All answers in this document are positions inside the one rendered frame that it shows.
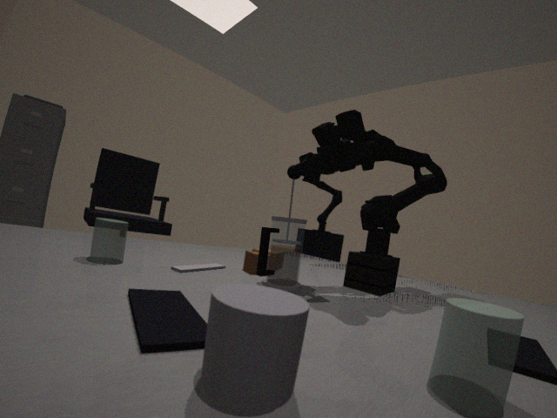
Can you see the glass french press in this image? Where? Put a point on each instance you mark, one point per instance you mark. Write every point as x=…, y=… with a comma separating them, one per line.
x=285, y=250

